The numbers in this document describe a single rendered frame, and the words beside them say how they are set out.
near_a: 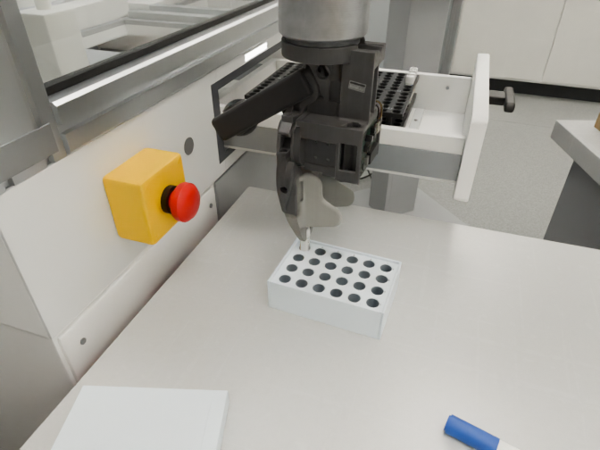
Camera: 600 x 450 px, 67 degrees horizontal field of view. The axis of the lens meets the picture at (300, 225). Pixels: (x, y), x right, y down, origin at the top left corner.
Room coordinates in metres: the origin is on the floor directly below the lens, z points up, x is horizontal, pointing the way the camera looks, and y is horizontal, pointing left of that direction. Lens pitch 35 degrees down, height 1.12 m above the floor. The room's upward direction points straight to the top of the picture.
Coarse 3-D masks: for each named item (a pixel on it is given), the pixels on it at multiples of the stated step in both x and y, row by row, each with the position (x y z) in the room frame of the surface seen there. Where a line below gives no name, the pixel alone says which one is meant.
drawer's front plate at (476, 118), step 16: (480, 64) 0.67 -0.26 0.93; (480, 80) 0.60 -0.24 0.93; (480, 96) 0.54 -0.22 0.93; (480, 112) 0.48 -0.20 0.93; (464, 128) 0.60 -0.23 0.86; (480, 128) 0.47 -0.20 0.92; (464, 144) 0.50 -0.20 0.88; (480, 144) 0.47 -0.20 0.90; (464, 160) 0.47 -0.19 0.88; (464, 176) 0.47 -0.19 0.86; (464, 192) 0.47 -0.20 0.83
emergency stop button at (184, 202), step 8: (184, 184) 0.38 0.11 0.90; (192, 184) 0.39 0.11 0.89; (176, 192) 0.37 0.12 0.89; (184, 192) 0.37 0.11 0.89; (192, 192) 0.38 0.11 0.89; (176, 200) 0.37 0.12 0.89; (184, 200) 0.37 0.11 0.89; (192, 200) 0.38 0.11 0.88; (176, 208) 0.36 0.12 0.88; (184, 208) 0.36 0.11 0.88; (192, 208) 0.37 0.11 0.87; (176, 216) 0.36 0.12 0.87; (184, 216) 0.36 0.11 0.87; (192, 216) 0.37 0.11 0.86
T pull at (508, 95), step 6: (492, 90) 0.61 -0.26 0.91; (504, 90) 0.61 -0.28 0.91; (510, 90) 0.61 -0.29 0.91; (492, 96) 0.59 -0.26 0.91; (498, 96) 0.59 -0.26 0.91; (504, 96) 0.59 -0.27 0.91; (510, 96) 0.58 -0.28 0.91; (492, 102) 0.59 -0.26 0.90; (498, 102) 0.58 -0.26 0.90; (504, 102) 0.57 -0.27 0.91; (510, 102) 0.56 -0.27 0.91; (504, 108) 0.56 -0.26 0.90; (510, 108) 0.56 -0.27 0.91
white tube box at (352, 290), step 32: (288, 256) 0.39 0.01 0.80; (320, 256) 0.39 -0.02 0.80; (352, 256) 0.39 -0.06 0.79; (288, 288) 0.34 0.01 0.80; (320, 288) 0.35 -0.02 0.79; (352, 288) 0.34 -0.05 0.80; (384, 288) 0.34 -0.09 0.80; (320, 320) 0.33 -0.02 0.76; (352, 320) 0.31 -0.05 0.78; (384, 320) 0.31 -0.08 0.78
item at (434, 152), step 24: (264, 72) 0.78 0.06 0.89; (240, 96) 0.69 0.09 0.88; (432, 96) 0.73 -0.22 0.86; (456, 96) 0.72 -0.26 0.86; (408, 120) 0.69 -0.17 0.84; (432, 120) 0.69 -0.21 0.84; (456, 120) 0.69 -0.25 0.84; (240, 144) 0.58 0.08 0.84; (264, 144) 0.57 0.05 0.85; (384, 144) 0.52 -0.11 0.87; (408, 144) 0.51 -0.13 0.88; (432, 144) 0.50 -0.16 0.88; (456, 144) 0.49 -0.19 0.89; (384, 168) 0.52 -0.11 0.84; (408, 168) 0.51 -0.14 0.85; (432, 168) 0.50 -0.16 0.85; (456, 168) 0.49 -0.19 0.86
